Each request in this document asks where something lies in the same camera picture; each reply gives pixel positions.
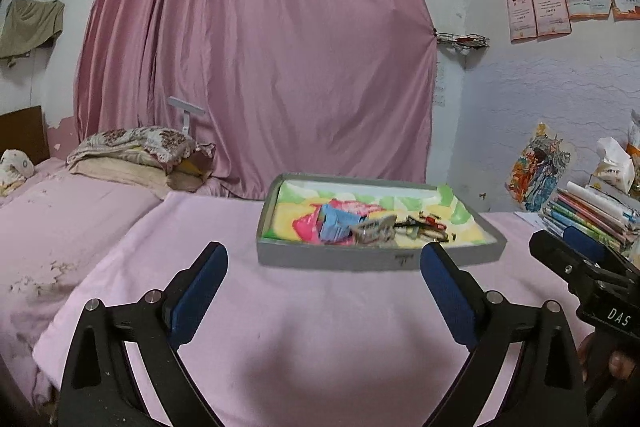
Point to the wooden headboard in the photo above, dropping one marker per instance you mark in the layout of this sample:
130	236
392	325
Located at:
22	132

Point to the stack of books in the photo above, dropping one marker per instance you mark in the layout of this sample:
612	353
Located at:
590	212

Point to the beige pillow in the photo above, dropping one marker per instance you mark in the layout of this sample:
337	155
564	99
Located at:
120	172

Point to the yellow cushion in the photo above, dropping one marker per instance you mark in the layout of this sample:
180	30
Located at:
187	174

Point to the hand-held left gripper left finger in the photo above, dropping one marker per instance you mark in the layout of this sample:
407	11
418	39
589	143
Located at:
197	302

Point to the blue watch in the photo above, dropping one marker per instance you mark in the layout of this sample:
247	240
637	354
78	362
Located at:
332	227

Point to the person's right hand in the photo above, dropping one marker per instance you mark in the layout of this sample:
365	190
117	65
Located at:
620	363

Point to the snack bag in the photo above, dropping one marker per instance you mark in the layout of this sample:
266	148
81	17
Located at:
635	132

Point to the beige hair claw clip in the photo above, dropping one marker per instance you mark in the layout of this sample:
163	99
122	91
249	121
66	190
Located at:
372	232

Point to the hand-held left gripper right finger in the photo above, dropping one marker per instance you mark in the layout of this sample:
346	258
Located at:
447	302

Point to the pink bed sheet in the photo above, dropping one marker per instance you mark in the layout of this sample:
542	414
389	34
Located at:
75	227

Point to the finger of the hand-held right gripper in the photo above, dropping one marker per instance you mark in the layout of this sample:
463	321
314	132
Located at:
582	241
550	249

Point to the floral pillow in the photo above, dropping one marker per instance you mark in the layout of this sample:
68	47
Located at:
125	139

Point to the pink curtain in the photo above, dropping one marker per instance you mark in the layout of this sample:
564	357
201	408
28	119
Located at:
250	32

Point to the tissue pack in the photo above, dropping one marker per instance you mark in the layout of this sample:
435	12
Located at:
615	172

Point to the wall calendar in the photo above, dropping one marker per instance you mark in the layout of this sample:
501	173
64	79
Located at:
440	89

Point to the pink tablecloth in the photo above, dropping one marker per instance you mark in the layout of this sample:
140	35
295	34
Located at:
300	332

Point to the cream crumpled cloth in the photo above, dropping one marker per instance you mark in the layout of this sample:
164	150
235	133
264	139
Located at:
15	164

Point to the grey cardboard box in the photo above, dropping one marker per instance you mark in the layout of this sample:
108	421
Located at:
325	259

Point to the olive hanging cloth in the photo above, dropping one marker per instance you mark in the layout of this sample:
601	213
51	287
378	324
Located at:
30	24

